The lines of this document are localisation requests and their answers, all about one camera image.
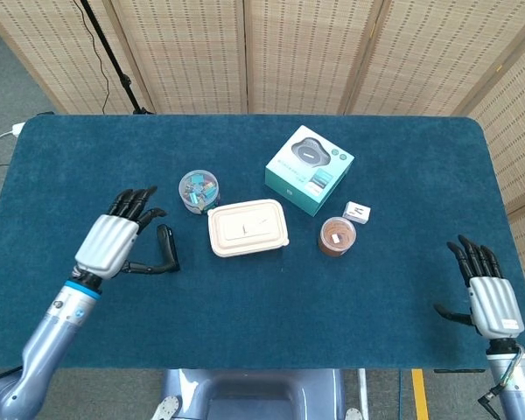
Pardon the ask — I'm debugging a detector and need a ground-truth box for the teal speaker product box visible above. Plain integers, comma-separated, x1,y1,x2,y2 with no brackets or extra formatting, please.
264,125,356,218

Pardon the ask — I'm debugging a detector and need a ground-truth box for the clear jar of binder clips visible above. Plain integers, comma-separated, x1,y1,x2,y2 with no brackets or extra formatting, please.
178,170,221,215

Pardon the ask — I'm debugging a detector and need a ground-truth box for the black hanging cable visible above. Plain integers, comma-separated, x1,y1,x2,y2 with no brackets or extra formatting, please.
73,0,111,116

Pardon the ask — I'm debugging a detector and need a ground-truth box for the cream lidded food container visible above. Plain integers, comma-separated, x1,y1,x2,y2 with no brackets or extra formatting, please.
206,199,290,258

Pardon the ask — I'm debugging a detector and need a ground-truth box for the black stapler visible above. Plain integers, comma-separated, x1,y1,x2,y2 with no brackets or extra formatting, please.
156,223,182,274

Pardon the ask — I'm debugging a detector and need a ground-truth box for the small white cardboard box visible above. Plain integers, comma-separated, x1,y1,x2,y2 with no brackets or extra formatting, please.
342,201,372,226

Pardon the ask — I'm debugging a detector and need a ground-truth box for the blue table mat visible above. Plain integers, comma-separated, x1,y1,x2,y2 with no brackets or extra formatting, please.
0,114,518,371

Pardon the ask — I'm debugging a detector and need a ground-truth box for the blue grey robot torso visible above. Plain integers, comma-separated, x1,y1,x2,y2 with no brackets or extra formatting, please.
150,368,364,420

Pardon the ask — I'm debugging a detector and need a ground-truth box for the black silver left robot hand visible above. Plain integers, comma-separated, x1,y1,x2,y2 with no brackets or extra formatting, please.
74,185,176,281

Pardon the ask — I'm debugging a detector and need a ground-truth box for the clear jar of rubber bands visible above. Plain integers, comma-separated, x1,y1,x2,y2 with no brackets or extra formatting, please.
318,215,358,256

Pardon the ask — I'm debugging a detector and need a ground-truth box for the yellow floor tape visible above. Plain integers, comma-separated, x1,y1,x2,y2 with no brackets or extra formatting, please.
410,369,430,420

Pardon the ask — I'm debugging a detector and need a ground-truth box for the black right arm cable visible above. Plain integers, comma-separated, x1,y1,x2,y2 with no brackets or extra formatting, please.
478,343,525,410

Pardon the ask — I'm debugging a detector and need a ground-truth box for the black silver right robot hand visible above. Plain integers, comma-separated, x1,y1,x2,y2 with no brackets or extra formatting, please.
433,234,525,339

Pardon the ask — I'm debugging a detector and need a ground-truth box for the bamboo folding screen panel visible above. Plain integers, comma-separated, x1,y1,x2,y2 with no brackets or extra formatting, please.
108,0,249,116
243,0,384,116
340,0,525,117
465,25,525,281
0,0,157,116

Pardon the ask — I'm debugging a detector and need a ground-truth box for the black tripod stand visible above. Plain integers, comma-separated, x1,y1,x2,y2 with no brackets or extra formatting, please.
79,0,155,116

